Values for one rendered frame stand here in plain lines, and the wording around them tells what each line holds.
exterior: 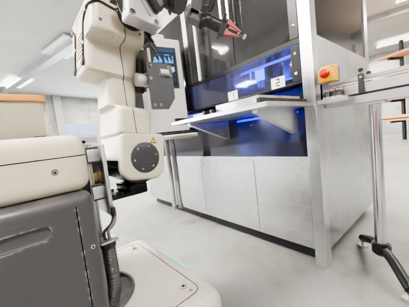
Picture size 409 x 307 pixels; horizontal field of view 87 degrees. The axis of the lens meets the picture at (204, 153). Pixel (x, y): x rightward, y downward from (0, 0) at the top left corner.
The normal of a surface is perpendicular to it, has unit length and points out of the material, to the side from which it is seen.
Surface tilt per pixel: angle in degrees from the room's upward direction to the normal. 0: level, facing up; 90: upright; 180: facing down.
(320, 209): 90
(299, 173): 90
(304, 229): 90
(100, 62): 90
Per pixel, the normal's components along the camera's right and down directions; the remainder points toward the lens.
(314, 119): -0.76, 0.14
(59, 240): 0.66, -0.01
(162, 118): 0.48, 0.02
